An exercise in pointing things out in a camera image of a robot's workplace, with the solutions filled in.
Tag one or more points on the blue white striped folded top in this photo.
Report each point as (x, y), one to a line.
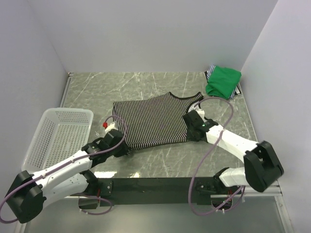
(211, 70)

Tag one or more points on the green folded tank top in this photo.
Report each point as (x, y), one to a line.
(222, 82)

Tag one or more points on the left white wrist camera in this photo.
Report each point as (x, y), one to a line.
(110, 126)

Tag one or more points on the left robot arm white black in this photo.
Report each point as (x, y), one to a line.
(31, 192)

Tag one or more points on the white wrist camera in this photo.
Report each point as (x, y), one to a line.
(110, 126)
(196, 108)

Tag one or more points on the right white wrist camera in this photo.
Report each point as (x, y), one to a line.
(196, 108)

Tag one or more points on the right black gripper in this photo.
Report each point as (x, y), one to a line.
(190, 138)

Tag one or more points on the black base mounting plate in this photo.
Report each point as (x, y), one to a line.
(121, 191)

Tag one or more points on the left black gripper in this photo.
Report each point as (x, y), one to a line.
(125, 149)

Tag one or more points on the white plastic basket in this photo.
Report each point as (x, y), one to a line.
(60, 133)

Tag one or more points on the black white striped tank top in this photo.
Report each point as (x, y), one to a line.
(155, 121)

